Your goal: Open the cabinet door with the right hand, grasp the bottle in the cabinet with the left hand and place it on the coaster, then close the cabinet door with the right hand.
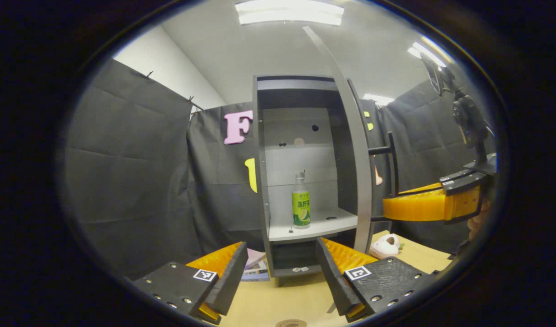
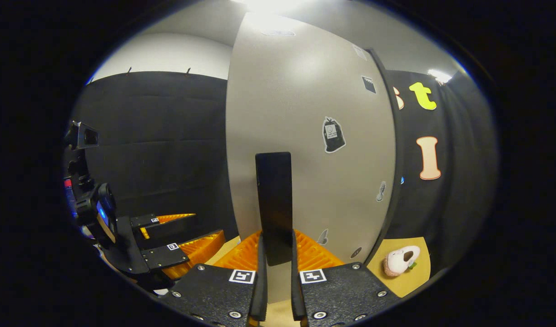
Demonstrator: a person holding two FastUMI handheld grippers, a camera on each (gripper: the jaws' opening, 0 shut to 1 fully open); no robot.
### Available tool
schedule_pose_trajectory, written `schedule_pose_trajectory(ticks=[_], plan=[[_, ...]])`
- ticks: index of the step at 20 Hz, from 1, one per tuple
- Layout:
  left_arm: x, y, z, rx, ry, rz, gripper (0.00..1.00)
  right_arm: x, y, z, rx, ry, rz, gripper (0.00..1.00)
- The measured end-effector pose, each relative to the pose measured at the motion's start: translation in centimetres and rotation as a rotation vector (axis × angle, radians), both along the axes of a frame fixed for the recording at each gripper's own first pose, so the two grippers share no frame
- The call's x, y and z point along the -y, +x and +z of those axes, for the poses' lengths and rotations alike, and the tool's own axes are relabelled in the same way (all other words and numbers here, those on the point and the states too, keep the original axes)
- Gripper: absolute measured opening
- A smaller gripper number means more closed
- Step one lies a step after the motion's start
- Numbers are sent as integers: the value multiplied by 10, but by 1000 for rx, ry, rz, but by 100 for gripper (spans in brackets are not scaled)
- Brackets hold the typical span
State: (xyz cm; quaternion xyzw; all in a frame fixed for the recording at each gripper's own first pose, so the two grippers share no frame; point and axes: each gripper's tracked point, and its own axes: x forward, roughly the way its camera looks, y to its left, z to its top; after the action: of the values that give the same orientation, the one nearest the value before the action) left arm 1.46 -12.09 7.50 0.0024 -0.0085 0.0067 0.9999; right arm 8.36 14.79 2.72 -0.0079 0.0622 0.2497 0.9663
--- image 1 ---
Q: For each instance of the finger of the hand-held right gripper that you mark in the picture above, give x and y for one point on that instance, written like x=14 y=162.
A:
x=457 y=175
x=464 y=200

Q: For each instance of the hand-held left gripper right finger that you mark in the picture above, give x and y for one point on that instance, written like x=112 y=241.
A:
x=335 y=284

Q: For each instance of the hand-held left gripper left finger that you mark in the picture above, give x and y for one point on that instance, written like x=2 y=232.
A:
x=230 y=284

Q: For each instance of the round brown coaster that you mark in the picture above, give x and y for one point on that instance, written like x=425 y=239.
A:
x=290 y=324

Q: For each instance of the green label plastic bottle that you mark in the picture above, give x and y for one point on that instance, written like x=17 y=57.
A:
x=301 y=209

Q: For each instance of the grey cabinet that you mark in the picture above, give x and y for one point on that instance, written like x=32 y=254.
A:
x=260 y=204

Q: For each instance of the white cabinet door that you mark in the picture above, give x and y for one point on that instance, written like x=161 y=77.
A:
x=362 y=159

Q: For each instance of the blue book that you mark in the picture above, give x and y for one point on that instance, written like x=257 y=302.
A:
x=255 y=275

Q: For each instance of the white plush slipper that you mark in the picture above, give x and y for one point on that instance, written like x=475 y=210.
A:
x=384 y=246

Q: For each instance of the ceiling light panel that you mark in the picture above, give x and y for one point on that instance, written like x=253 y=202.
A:
x=289 y=12
x=425 y=53

